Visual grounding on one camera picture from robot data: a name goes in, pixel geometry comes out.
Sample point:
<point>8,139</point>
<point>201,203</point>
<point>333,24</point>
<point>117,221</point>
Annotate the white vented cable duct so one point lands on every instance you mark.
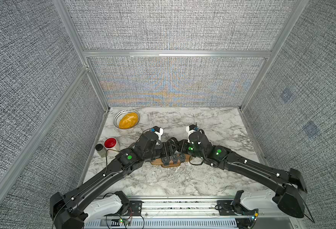
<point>162,223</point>

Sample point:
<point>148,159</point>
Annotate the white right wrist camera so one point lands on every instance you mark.
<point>191,129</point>

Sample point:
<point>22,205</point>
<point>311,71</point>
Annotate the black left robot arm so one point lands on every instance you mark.
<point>67,210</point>

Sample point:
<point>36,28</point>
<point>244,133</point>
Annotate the aluminium front rail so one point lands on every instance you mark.
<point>188,207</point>

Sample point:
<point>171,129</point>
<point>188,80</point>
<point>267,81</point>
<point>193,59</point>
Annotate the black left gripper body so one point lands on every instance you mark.
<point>163,150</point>

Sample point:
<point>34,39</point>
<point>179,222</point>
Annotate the left white arm base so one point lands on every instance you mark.
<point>118,203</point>

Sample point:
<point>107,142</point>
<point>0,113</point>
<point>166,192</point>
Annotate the orange food in bowl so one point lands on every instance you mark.
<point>128,121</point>

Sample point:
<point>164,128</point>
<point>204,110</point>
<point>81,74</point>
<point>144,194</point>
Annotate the black slim watch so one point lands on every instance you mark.
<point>175,159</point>
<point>182,158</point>

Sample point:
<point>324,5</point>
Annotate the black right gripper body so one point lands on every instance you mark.
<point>187,148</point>

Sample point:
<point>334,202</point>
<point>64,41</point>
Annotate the white mug red inside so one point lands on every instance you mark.
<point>111,144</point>

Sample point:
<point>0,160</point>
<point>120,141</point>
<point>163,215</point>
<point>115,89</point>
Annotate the small jar black lid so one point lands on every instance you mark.
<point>101,150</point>

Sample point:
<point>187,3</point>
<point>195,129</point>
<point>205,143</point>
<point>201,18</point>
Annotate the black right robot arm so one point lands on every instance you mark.
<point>289,186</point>

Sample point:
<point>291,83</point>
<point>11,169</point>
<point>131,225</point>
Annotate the right white arm base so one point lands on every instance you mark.
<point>261,200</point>

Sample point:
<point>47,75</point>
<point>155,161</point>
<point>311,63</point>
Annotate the wooden watch stand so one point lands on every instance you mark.
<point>159,162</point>

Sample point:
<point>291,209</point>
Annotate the white patterned bowl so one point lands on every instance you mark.
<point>121,114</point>

